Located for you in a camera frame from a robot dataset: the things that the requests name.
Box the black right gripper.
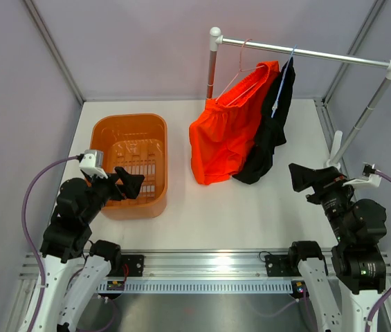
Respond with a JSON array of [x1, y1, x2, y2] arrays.
[[289, 162, 359, 243]]

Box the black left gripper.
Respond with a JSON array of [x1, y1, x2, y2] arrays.
[[82, 166, 144, 223]]

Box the blue wire hanger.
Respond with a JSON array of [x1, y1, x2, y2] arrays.
[[271, 44, 298, 118]]

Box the black shorts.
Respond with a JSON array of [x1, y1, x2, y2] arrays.
[[233, 60, 295, 185]]

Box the orange shorts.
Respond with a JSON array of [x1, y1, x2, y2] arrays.
[[189, 61, 280, 185]]

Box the pink wire hanger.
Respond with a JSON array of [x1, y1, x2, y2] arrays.
[[215, 37, 267, 107]]

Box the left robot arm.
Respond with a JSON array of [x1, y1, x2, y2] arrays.
[[20, 167, 145, 331]]

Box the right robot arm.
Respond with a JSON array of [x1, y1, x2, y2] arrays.
[[287, 163, 387, 331]]

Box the orange plastic basket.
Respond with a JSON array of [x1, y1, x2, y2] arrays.
[[90, 113, 167, 221]]

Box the silver clothes rack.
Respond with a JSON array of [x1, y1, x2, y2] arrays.
[[206, 27, 391, 169]]

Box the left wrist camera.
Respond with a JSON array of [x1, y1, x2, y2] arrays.
[[79, 149, 108, 179]]

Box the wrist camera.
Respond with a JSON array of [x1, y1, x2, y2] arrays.
[[343, 163, 381, 189], [79, 149, 108, 179]]

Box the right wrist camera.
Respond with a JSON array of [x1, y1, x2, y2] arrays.
[[343, 163, 381, 189]]

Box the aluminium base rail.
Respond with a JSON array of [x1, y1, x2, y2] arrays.
[[18, 250, 391, 280]]

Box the white slotted cable duct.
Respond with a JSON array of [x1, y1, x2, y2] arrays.
[[96, 280, 293, 294]]

